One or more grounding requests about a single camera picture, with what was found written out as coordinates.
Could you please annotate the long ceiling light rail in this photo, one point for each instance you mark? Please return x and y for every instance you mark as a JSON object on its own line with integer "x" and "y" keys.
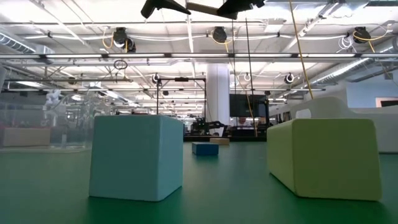
{"x": 199, "y": 55}

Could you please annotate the background black robot arm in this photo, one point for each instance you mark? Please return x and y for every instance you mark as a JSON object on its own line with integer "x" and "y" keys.
{"x": 205, "y": 126}

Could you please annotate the black gantry frame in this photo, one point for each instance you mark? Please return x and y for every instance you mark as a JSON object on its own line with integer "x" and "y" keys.
{"x": 182, "y": 79}

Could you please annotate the green table mat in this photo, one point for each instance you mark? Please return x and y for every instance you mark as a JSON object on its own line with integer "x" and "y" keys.
{"x": 217, "y": 186}

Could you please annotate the black wall monitor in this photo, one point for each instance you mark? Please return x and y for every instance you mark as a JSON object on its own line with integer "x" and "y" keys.
{"x": 245, "y": 105}

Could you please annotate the yellow arch block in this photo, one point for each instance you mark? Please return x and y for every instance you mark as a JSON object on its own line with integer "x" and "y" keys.
{"x": 335, "y": 158}

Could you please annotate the person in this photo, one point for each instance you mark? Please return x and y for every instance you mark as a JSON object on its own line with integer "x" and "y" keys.
{"x": 242, "y": 121}

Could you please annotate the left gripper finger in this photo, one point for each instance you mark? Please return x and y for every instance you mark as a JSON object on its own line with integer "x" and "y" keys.
{"x": 242, "y": 6}
{"x": 168, "y": 4}

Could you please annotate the light cyan cube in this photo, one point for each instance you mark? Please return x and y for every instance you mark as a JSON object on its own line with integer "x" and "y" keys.
{"x": 130, "y": 155}

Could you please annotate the white column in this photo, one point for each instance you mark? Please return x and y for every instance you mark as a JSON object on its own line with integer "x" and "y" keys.
{"x": 217, "y": 93}

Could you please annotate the clear plastic bin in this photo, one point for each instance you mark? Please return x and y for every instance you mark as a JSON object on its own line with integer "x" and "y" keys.
{"x": 71, "y": 124}

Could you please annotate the long wooden block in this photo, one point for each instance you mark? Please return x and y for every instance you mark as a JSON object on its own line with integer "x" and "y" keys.
{"x": 26, "y": 137}

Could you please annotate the silver ceiling duct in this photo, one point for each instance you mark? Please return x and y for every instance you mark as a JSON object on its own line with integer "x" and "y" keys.
{"x": 18, "y": 45}
{"x": 357, "y": 67}

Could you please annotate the short wooden block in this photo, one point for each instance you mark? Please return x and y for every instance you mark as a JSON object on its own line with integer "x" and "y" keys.
{"x": 220, "y": 141}

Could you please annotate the solid white bin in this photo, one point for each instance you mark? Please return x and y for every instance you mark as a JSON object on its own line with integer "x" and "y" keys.
{"x": 385, "y": 130}

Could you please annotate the blue rectangular block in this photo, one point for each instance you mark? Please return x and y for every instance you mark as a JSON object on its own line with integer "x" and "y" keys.
{"x": 205, "y": 149}

